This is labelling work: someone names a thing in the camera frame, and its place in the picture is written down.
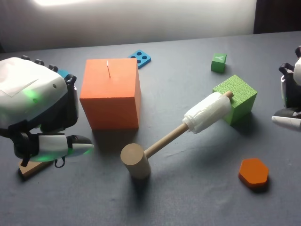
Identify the green textured cube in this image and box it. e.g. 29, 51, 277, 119
212, 74, 258, 126

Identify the blue perforated block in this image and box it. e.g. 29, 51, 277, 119
127, 49, 151, 69

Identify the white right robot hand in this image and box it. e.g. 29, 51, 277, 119
271, 46, 301, 129

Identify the wooden mallet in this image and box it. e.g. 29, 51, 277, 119
120, 91, 234, 180

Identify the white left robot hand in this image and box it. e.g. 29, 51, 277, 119
0, 55, 95, 168

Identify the small green cube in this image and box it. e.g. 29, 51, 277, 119
210, 53, 228, 73

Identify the flat wooden piece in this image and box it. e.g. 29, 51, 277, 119
18, 159, 55, 179

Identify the orange hexagon block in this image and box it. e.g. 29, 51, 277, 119
238, 158, 269, 188

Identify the large orange cube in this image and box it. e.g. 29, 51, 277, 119
79, 58, 142, 131

